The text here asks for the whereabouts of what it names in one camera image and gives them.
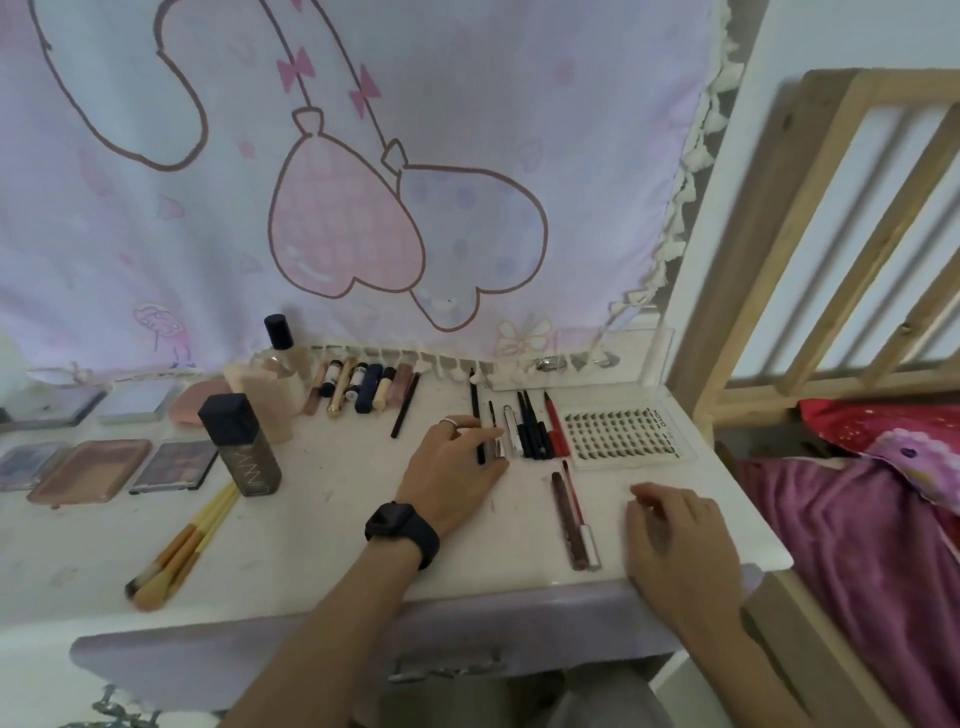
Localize person's left hand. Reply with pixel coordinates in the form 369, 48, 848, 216
395, 416, 511, 541

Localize person's right hand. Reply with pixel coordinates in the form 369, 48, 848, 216
624, 482, 745, 639

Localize long black makeup pencil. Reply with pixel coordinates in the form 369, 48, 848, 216
470, 367, 487, 466

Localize red applicator wand silver cap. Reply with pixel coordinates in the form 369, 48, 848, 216
560, 459, 604, 573

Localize navy cosmetic tube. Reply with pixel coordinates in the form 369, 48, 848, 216
354, 363, 384, 414

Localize red makeup pencil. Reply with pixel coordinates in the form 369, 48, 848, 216
543, 391, 571, 459

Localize false eyelash tray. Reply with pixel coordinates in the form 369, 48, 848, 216
558, 404, 695, 470

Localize pink concealer tube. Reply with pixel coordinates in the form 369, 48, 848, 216
303, 362, 331, 418

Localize dark square foundation bottle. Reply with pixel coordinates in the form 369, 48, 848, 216
197, 393, 283, 498

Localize peach pump bottle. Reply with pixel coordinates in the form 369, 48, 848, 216
223, 352, 305, 445

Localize foundation bottle black cap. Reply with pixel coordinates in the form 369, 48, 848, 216
263, 313, 309, 376

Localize pink rounded compact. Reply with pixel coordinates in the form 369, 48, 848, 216
168, 380, 230, 427

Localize yellow handled makeup brushes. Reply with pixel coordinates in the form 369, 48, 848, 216
133, 487, 241, 613

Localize purple drawer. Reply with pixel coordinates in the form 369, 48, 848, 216
69, 566, 763, 710

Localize small grey square palette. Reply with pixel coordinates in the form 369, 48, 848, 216
97, 378, 181, 425

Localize brown blush palette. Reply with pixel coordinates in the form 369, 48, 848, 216
27, 438, 154, 508

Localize silver square palette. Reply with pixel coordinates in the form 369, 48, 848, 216
0, 442, 73, 493

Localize person's left forearm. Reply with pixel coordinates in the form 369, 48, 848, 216
224, 539, 421, 728

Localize white dressing table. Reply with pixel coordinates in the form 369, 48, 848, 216
0, 0, 795, 728

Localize black smartwatch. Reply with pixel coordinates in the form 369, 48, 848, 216
365, 500, 442, 571

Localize purple bed sheet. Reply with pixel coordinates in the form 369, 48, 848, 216
738, 457, 960, 728

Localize red floral pillow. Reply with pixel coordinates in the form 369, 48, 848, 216
798, 397, 960, 515

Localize pink cartoon cloth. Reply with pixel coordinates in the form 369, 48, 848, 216
0, 0, 744, 384

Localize silver drawer handle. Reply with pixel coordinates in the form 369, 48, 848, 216
388, 652, 502, 684

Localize wooden bed frame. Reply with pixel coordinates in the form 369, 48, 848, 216
665, 68, 960, 728

